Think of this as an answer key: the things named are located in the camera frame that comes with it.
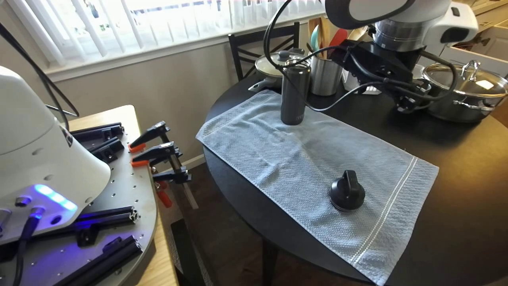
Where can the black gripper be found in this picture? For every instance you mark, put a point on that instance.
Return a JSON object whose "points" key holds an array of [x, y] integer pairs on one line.
{"points": [[387, 72]]}

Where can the black flask lid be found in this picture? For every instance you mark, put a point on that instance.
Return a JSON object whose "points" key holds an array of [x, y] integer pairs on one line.
{"points": [[347, 193]]}

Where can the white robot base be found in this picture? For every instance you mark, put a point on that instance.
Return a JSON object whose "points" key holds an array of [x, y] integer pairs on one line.
{"points": [[42, 165]]}

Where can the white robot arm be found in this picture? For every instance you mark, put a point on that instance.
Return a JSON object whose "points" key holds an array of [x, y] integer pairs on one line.
{"points": [[403, 31]]}

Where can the grey metal flask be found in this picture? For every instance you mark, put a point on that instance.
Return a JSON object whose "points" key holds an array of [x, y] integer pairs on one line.
{"points": [[295, 88]]}

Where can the pan with glass lid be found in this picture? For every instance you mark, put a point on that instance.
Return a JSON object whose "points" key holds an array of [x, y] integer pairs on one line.
{"points": [[272, 77]]}

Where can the steel utensil holder cup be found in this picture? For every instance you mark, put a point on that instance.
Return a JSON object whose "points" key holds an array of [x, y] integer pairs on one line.
{"points": [[326, 77]]}

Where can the teal spatula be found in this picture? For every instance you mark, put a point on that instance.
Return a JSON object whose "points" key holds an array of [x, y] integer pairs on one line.
{"points": [[315, 39]]}

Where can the light blue towel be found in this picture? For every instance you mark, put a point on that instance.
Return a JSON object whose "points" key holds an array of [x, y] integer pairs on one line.
{"points": [[295, 166]]}

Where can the black metal chair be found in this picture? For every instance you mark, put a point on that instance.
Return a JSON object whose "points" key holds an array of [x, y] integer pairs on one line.
{"points": [[249, 47]]}

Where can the round black table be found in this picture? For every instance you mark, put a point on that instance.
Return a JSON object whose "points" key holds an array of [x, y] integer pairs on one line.
{"points": [[461, 236]]}

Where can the black orange clamp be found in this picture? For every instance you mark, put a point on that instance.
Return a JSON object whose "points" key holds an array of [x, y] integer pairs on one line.
{"points": [[158, 131], [166, 166]]}

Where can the white window blinds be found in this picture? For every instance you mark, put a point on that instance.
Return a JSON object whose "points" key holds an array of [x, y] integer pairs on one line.
{"points": [[88, 31]]}

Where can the wooden board with clamps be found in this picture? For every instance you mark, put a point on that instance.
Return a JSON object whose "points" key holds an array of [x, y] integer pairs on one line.
{"points": [[50, 261]]}

